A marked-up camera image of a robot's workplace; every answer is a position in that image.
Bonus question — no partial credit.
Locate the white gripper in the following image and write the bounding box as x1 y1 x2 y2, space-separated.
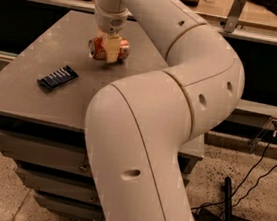
94 5 128 63

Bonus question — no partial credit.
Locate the red coke can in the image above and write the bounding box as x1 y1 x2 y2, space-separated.
88 37 130 63

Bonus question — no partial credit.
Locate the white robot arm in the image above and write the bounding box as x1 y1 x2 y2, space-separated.
84 0 245 221

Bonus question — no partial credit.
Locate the blue snack bar packet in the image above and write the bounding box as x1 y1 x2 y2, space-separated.
37 65 78 92

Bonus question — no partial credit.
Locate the grey drawer cabinet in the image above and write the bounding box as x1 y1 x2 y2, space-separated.
0 1 220 221

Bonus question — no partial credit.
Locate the black power adapter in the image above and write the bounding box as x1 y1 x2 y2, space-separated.
197 208 222 221

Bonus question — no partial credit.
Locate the metal window rail frame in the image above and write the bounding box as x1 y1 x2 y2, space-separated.
0 0 277 49

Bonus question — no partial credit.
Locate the black cable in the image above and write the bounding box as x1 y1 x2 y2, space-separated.
187 118 277 221

